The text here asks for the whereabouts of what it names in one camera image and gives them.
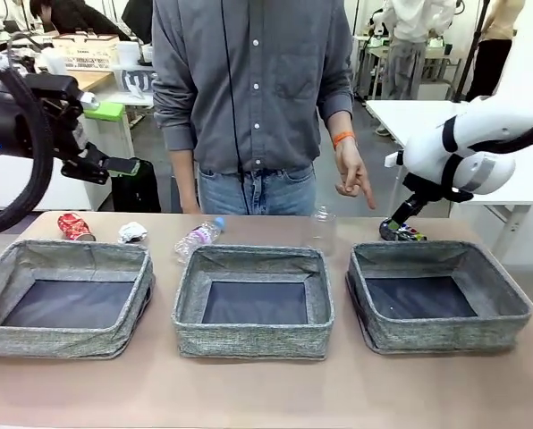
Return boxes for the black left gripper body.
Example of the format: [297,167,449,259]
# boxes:
[0,73,89,160]

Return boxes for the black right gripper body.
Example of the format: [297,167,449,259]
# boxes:
[390,192,431,224]

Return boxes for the crushed dark soda can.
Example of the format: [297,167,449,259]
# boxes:
[379,217,428,242]

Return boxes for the white paper ball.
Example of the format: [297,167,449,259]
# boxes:
[117,222,149,245]

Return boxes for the clear capless plastic bottle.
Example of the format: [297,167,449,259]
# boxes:
[300,205,339,258]

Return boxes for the crushed red soda can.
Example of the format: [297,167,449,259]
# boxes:
[56,213,97,242]

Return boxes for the person's right forearm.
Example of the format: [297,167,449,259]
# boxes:
[152,80,201,202]

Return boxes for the person's left forearm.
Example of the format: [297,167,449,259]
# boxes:
[315,84,356,151]

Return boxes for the person's left hand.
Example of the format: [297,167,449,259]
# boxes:
[334,141,377,210]

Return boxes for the person's right hand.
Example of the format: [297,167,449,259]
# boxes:
[179,196,203,216]

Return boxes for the black backpack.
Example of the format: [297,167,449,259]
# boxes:
[109,158,163,214]

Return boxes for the wooden top desk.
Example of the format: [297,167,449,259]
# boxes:
[0,66,136,212]

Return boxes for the white background desk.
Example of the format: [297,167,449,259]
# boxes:
[82,87,157,156]

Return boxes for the white sign with logo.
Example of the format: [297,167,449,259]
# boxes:
[119,67,154,97]

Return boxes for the white plastic container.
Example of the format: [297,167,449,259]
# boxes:
[116,40,141,68]

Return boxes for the white slatted crate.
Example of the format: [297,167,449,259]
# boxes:
[51,33,120,71]

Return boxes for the large white table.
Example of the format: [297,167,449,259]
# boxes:
[364,98,533,265]

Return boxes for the bystander in black clothes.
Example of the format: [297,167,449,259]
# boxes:
[29,0,132,44]

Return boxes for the crushed blue-capped plastic bottle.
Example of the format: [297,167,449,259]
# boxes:
[173,216,226,265]

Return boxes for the blue jeans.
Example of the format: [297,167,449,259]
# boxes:
[197,164,317,217]

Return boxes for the grey fabric basket tilted rim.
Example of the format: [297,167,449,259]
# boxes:
[345,240,532,357]

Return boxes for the grey button shirt torso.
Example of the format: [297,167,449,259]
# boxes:
[152,0,356,176]

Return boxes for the bystander in white shirt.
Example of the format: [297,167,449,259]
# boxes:
[380,0,458,102]

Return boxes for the black tripod pole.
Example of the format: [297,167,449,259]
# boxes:
[453,0,492,105]

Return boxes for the wide grey fabric basket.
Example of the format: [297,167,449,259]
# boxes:
[0,240,156,361]

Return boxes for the narrow grey fabric basket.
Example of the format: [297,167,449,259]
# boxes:
[172,244,335,361]

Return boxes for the bystander in beige top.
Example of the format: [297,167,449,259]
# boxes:
[465,0,518,102]

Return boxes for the black left arm cable sleeve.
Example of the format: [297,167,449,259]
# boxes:
[0,38,55,240]

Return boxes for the thin black hanging cord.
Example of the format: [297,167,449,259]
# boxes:
[221,0,250,215]

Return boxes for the metal frame background desk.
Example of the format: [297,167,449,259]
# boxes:
[353,33,467,102]

